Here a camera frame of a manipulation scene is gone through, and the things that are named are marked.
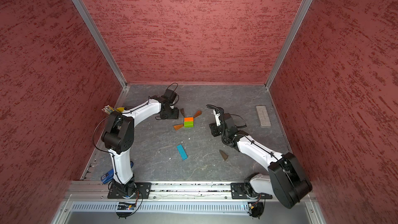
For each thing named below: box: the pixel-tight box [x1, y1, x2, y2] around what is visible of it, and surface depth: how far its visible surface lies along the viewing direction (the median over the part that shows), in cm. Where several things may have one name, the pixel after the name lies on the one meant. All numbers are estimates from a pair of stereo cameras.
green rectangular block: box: [183, 121, 195, 128], surface depth 98 cm
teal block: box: [176, 144, 189, 161], surface depth 88 cm
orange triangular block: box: [173, 123, 184, 131], surface depth 97 cm
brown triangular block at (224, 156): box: [219, 149, 229, 162], surface depth 86 cm
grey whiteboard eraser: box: [255, 105, 272, 129], surface depth 102 cm
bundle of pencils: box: [101, 104, 115, 115], surface depth 87 cm
